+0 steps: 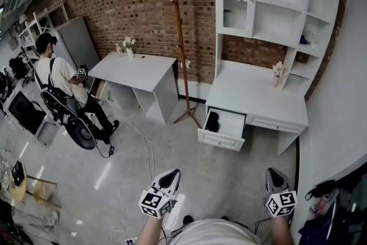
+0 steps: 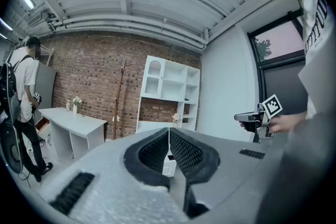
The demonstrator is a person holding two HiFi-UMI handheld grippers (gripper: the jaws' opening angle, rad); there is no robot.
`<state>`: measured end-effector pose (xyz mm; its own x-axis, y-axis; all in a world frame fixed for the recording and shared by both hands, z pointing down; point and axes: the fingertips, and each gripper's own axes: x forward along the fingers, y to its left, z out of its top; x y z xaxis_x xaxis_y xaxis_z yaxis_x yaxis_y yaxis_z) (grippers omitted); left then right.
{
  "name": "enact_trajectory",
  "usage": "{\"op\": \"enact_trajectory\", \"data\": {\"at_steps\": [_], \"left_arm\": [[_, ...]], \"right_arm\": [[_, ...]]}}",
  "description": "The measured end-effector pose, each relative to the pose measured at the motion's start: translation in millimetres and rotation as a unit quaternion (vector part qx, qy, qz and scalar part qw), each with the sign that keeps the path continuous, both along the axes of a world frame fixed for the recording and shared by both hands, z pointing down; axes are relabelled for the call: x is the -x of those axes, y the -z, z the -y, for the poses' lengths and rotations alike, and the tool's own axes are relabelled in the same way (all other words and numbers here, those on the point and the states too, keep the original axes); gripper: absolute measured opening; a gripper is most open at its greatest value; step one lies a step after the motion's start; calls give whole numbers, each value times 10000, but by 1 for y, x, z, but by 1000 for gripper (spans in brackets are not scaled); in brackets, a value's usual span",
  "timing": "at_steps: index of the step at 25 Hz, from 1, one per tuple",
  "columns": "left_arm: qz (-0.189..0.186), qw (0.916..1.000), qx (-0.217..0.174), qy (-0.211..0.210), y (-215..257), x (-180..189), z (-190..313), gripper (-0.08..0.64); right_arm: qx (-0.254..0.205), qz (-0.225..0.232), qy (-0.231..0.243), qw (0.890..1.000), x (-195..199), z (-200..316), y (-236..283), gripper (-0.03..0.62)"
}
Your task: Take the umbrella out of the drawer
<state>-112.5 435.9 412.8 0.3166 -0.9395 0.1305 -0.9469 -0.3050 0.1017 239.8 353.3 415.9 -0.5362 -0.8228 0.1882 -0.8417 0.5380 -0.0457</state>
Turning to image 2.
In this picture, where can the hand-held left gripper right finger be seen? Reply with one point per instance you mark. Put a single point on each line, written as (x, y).
(199, 162)

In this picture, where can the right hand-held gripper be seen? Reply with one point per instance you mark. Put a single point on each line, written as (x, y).
(271, 107)

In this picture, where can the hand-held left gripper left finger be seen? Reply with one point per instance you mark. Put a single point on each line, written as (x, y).
(147, 165)

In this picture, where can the person's right forearm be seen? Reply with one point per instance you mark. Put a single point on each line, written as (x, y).
(296, 122)

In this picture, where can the person's right hand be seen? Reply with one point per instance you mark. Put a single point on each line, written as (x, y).
(279, 124)

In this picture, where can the white paper tag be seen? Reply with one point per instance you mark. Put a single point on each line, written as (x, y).
(115, 118)

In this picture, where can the wooden coat rack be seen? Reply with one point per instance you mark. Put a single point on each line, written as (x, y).
(119, 102)

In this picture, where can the black framed window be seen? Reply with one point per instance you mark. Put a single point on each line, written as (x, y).
(278, 42)

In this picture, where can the white shelf cabinet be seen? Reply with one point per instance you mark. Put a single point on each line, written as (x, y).
(173, 73)

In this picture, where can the white vase with flowers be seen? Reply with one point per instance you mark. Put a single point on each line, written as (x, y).
(76, 103)

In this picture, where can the small clear bottle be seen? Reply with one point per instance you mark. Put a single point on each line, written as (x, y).
(68, 105)

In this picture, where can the person's white printed shirt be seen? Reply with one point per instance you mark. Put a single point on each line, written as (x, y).
(317, 34)

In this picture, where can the white power strip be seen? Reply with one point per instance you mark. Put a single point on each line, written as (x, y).
(30, 150)

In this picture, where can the grey refrigerator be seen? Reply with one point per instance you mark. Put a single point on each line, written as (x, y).
(46, 86)

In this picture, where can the black long bag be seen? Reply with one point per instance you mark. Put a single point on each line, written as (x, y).
(13, 152)

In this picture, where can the white ceiling pipes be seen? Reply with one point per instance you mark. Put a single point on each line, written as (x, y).
(131, 26)

